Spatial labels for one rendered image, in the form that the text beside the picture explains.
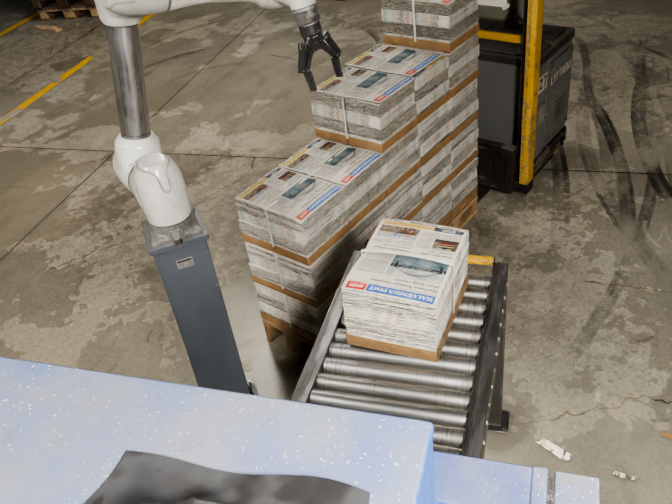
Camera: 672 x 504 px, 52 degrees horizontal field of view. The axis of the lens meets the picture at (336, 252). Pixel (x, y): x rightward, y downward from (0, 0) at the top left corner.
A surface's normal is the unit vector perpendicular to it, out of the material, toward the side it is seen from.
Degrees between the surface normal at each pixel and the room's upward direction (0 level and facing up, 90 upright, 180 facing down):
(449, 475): 0
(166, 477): 23
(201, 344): 90
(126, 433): 0
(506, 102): 90
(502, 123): 90
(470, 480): 0
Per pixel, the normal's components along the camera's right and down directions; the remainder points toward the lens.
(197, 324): 0.35, 0.53
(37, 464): -0.11, -0.80
